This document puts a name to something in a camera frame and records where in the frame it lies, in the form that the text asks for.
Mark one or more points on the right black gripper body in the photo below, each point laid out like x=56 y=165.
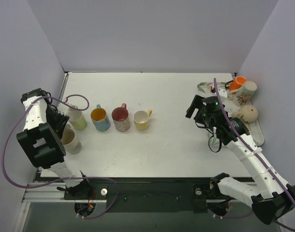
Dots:
x=194 y=108

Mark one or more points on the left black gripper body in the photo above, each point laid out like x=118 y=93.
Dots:
x=59 y=118

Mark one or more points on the light green mug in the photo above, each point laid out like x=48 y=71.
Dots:
x=76 y=119

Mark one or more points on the cream floral mug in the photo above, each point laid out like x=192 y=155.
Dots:
x=70 y=141

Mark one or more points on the blue butterfly mug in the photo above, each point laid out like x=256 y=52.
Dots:
x=100 y=119

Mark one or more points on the yellow mug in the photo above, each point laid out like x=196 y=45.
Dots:
x=141 y=119

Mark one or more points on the pink ghost mug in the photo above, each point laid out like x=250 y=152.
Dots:
x=120 y=116

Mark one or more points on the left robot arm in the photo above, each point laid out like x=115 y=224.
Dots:
x=41 y=141

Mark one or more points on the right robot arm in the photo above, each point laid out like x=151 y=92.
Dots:
x=273 y=196

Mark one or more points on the beige round mug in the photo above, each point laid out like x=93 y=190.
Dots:
x=246 y=113

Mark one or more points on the white coral pattern mug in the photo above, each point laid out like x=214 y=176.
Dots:
x=243 y=94

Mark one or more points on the orange mug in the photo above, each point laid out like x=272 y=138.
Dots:
x=234 y=86

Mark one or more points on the floral serving tray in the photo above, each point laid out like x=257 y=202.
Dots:
x=205 y=90

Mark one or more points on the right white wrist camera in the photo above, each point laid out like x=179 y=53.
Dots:
x=222 y=93

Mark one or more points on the aluminium rail frame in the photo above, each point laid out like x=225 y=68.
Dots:
x=46 y=194

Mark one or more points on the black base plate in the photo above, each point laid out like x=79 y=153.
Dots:
x=151 y=195

